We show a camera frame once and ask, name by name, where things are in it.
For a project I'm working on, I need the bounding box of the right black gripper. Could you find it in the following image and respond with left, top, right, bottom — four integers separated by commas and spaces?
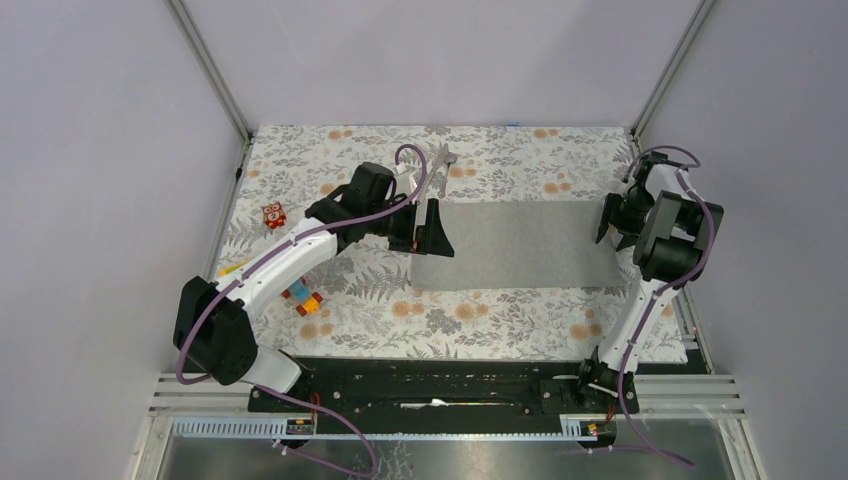
595, 187, 654, 252

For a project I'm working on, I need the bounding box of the purple cable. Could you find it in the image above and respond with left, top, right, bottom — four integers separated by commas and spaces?
174, 144, 429, 478
589, 145, 715, 468

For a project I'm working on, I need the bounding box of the left aluminium frame post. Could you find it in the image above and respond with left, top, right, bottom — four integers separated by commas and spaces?
164, 0, 253, 142

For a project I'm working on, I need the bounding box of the right aluminium frame post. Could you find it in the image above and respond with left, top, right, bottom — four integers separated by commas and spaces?
630, 0, 718, 140

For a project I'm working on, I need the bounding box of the floral patterned tablecloth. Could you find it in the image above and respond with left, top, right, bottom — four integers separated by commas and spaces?
190, 125, 690, 364

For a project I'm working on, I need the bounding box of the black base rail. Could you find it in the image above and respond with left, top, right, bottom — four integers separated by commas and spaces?
248, 357, 639, 435

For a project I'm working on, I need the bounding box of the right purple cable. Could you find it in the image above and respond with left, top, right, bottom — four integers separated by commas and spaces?
589, 145, 715, 468

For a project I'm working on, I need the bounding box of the yellow toy block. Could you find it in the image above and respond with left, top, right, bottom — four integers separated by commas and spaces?
218, 261, 250, 278

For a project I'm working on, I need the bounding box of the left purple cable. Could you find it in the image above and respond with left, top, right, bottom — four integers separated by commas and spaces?
174, 144, 429, 478

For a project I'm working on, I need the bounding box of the red owl toy block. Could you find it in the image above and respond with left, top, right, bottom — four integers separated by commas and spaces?
261, 201, 287, 231

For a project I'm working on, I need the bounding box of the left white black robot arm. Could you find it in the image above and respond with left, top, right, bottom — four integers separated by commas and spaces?
173, 162, 454, 411

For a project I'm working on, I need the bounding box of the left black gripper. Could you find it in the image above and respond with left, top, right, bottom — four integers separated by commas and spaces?
366, 197, 454, 256

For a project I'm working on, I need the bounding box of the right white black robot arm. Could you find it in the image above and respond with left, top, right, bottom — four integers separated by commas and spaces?
573, 145, 724, 413

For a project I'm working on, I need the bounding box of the grey cloth napkin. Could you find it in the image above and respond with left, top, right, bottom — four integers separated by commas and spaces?
411, 200, 627, 291

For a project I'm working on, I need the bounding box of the blue orange toy car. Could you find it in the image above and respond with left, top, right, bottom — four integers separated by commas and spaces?
281, 277, 323, 316

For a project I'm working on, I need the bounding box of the aluminium frame post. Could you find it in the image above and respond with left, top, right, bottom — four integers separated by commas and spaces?
164, 0, 253, 142
630, 0, 718, 140

